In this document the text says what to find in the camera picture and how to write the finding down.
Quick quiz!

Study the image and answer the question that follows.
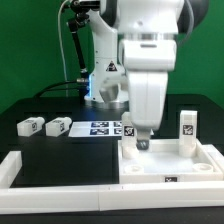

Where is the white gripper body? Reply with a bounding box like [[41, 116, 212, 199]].
[[99, 33, 178, 151]]

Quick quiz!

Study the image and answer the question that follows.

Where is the white square tabletop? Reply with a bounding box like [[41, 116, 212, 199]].
[[118, 139, 224, 184]]

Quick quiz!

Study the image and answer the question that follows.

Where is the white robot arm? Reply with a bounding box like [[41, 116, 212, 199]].
[[69, 0, 209, 150]]

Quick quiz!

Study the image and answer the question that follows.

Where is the paper sheet with fiducial markers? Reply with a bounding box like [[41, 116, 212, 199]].
[[69, 121, 122, 137]]

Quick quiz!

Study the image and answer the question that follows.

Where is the white U-shaped obstacle fence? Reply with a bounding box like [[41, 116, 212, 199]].
[[0, 151, 224, 214]]

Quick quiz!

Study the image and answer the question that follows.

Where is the white cable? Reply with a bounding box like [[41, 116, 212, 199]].
[[57, 0, 70, 98]]

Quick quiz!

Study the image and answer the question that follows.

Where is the black cable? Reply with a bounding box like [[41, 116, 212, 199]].
[[32, 77, 90, 98]]

